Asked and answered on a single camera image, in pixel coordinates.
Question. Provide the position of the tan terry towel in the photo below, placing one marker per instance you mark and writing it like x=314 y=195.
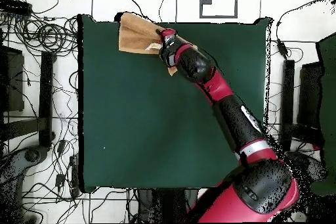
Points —
x=136 y=37

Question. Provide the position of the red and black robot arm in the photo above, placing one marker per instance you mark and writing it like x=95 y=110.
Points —
x=223 y=90

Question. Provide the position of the dark green table cloth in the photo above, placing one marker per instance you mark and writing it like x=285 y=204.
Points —
x=131 y=129

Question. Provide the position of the black power adapter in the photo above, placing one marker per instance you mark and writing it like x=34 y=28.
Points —
x=282 y=48
x=61 y=147
x=59 y=180

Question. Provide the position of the black box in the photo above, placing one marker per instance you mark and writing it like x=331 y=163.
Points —
x=309 y=90
x=13 y=82

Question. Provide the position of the black power strip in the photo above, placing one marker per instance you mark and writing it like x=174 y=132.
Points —
x=15 y=7
x=74 y=176

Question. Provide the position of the dark grey stand base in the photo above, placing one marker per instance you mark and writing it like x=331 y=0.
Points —
x=309 y=166
x=31 y=155

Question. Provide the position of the black stand leg frame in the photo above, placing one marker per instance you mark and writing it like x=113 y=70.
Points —
x=46 y=90
x=288 y=90

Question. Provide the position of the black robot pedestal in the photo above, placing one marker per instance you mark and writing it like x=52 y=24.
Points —
x=162 y=205

